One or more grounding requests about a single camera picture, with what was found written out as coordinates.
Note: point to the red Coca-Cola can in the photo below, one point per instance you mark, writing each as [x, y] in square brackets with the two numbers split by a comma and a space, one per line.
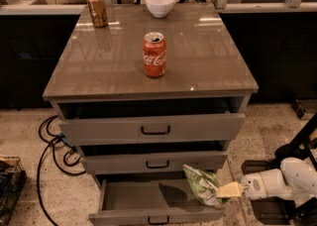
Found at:
[154, 54]

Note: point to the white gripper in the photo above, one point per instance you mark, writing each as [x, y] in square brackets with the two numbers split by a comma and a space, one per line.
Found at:
[254, 182]

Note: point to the top grey drawer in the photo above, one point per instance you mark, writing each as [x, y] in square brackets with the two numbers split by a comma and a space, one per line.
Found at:
[159, 129]

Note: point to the grey drawer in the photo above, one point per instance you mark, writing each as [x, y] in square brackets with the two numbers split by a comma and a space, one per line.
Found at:
[159, 129]
[150, 199]
[139, 163]

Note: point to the white bowl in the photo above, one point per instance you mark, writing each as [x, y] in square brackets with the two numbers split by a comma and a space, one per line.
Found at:
[160, 8]

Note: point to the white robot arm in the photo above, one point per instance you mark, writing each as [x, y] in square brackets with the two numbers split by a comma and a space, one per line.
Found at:
[294, 179]

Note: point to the grey drawer cabinet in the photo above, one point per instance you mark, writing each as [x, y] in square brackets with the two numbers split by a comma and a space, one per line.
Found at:
[143, 97]

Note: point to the green jalapeno chip bag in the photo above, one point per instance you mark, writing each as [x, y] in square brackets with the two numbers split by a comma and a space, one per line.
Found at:
[204, 185]

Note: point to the bottom grey drawer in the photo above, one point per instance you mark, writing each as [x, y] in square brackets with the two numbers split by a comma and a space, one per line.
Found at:
[150, 199]

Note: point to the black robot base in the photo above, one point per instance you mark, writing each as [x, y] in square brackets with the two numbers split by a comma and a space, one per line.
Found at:
[276, 150]

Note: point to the middle grey drawer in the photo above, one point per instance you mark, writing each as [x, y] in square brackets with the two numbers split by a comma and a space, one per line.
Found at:
[139, 163]

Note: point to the basket with items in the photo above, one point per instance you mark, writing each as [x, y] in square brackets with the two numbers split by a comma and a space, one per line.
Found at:
[12, 180]

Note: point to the gold soda can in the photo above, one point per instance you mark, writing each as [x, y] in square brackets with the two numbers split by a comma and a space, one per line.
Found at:
[97, 11]

